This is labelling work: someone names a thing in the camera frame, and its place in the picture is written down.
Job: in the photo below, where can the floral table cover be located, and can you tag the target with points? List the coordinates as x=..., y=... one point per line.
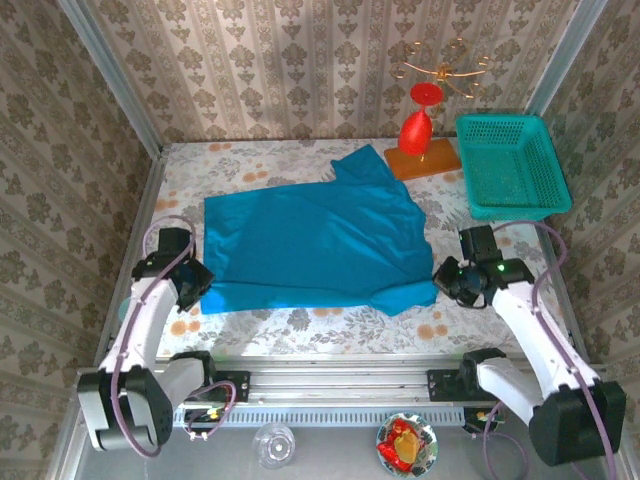
x=325, y=335

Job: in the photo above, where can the yellow toy food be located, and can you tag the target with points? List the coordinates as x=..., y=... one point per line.
x=406, y=446

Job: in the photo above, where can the blue t-shirt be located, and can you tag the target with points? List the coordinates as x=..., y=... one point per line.
x=320, y=240

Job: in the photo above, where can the red toy pepper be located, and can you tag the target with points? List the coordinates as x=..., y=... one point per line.
x=386, y=450

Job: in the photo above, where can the grey metal shelf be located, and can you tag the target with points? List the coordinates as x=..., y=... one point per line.
x=340, y=450

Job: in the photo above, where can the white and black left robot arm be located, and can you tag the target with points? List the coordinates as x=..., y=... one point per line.
x=142, y=320

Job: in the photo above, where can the aluminium frame post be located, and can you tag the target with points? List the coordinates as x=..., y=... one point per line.
x=567, y=55
x=110, y=75

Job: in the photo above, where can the mint green round lid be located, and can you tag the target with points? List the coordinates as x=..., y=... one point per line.
x=123, y=308

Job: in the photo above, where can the red wine glass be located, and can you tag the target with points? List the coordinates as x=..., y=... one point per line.
x=415, y=135

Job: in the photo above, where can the patterned plate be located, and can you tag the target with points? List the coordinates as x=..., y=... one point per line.
x=431, y=445

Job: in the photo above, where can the aluminium mounting rail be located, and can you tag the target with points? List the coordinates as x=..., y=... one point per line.
x=340, y=380

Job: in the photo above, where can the clear drinking glass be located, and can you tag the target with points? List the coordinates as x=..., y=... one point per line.
x=274, y=446

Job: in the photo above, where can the teal plastic basket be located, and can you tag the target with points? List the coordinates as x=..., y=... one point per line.
x=510, y=170

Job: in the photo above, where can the small black electronics board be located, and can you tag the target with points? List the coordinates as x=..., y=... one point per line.
x=475, y=417
x=200, y=416

